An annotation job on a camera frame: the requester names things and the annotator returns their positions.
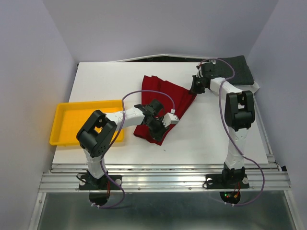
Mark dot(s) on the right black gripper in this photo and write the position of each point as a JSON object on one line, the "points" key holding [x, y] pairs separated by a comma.
{"points": [[194, 88]]}

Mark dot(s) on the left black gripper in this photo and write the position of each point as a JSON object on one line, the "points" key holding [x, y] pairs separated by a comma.
{"points": [[158, 135]]}

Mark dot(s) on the red skirt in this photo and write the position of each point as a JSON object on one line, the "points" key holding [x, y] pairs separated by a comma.
{"points": [[169, 94]]}

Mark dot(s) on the dark grey dotted skirt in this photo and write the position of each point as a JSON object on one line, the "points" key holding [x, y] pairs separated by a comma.
{"points": [[243, 75]]}

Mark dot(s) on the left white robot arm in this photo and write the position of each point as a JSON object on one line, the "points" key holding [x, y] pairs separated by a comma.
{"points": [[97, 134]]}

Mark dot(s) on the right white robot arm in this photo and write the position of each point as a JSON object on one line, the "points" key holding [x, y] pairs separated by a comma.
{"points": [[237, 116]]}

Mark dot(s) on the white paper sheet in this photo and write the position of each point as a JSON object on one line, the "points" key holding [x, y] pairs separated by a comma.
{"points": [[254, 87]]}

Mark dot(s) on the yellow plastic tray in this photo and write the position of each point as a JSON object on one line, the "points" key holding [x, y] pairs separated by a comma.
{"points": [[70, 117]]}

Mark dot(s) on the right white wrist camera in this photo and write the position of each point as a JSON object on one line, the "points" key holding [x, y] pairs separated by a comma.
{"points": [[206, 69]]}

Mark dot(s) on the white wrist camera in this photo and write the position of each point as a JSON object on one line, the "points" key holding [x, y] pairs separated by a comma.
{"points": [[170, 119], [206, 69]]}

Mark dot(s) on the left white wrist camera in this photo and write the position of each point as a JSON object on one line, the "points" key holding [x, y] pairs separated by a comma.
{"points": [[170, 119]]}

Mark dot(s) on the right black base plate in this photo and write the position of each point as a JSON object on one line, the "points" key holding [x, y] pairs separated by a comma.
{"points": [[230, 187]]}

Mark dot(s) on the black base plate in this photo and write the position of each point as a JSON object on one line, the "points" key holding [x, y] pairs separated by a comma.
{"points": [[230, 187], [100, 189]]}

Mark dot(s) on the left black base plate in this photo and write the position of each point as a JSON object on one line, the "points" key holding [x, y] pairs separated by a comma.
{"points": [[100, 189]]}

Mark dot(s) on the aluminium mounting rail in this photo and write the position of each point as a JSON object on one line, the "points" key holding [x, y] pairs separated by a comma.
{"points": [[143, 178]]}

